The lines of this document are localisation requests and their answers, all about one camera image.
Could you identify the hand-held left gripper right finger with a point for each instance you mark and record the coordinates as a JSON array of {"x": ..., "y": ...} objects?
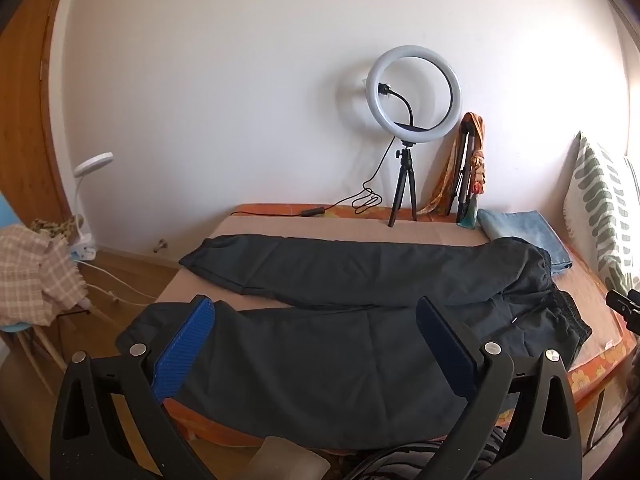
[{"x": 450, "y": 350}]

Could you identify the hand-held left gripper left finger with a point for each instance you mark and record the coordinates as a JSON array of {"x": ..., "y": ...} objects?
[{"x": 185, "y": 345}]

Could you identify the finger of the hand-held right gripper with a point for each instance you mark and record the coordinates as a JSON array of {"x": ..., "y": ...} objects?
[{"x": 622, "y": 305}]

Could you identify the black pants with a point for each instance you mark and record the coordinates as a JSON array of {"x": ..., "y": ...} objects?
[{"x": 325, "y": 360}]

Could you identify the orange floral mattress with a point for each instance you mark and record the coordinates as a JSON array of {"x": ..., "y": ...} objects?
[{"x": 590, "y": 375}]

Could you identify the metal door stopper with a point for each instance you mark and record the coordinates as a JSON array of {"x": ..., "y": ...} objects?
[{"x": 160, "y": 246}]

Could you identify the green leaf patterned pillow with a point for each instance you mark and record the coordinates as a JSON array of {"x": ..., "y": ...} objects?
[{"x": 600, "y": 200}]

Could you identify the folded blue jeans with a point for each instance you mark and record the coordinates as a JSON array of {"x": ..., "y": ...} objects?
[{"x": 530, "y": 235}]

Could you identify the person's striped clothing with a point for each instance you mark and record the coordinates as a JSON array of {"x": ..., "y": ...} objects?
[{"x": 400, "y": 465}]

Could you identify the beige bed blanket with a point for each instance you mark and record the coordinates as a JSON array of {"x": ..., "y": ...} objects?
[{"x": 350, "y": 235}]

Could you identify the beige checked cloth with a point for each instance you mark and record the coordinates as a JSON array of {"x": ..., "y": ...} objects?
[{"x": 30, "y": 270}]

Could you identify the blue chair with wooden legs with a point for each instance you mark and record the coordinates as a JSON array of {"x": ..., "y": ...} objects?
[{"x": 12, "y": 328}]

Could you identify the silver folded tripod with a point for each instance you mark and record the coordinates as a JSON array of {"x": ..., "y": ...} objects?
[{"x": 467, "y": 170}]

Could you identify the black mini tripod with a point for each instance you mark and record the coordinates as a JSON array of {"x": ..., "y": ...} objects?
[{"x": 406, "y": 165}]

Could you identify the white desk lamp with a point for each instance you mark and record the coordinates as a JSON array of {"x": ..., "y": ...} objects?
[{"x": 95, "y": 162}]

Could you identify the folded tripod with orange cloth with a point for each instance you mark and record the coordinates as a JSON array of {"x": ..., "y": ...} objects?
[{"x": 479, "y": 130}]

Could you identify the wooden door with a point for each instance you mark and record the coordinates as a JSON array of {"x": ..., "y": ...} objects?
[{"x": 25, "y": 110}]

